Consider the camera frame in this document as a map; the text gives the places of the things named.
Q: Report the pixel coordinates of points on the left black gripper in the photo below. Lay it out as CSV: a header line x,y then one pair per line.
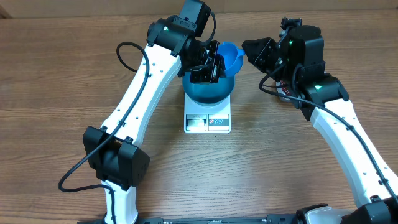
x,y
217,70

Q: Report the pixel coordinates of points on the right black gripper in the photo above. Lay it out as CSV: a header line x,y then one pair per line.
x,y
265,49

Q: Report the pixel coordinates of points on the blue plastic measuring scoop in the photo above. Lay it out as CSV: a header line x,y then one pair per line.
x,y
233,58

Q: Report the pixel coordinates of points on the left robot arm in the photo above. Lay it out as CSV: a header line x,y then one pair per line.
x,y
113,151

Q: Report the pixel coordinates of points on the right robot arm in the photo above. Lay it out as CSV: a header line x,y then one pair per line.
x,y
295,62

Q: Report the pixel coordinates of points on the teal blue bowl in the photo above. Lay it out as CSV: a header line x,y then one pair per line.
x,y
208,93

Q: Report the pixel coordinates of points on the white digital kitchen scale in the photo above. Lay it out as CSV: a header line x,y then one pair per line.
x,y
200,118

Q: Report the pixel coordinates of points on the clear plastic food container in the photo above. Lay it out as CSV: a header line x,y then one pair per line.
x,y
279,86

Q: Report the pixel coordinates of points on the red adzuki beans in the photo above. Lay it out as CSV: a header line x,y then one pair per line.
x,y
286,91

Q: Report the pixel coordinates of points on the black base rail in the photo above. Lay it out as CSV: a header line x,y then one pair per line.
x,y
214,220

